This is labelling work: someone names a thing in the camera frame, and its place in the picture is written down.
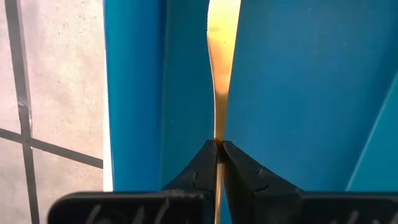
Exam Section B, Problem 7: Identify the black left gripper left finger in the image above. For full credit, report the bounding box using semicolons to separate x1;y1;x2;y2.
48;139;218;224

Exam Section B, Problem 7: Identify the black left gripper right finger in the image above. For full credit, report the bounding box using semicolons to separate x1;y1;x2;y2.
223;140;398;224

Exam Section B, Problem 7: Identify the blue plastic bin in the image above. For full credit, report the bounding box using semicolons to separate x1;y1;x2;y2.
103;0;398;224

